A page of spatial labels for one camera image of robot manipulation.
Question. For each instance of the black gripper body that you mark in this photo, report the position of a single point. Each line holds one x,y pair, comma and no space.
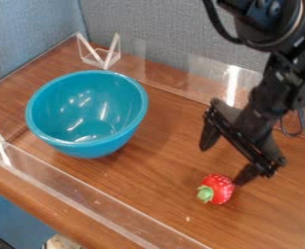
249,132

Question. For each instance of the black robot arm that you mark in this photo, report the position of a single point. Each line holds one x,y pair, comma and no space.
269,26

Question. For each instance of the red toy strawberry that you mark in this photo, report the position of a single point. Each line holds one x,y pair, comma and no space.
216,189

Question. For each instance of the clear acrylic back barrier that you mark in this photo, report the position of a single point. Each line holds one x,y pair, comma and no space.
186,74

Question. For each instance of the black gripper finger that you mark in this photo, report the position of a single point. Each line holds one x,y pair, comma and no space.
250,171
210,135

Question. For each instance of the clear acrylic front barrier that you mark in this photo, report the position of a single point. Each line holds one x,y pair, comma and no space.
32,176

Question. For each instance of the blue bowl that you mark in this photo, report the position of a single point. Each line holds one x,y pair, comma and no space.
86,112

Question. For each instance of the clear acrylic barrier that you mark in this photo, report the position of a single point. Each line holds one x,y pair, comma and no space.
186,74
32,176

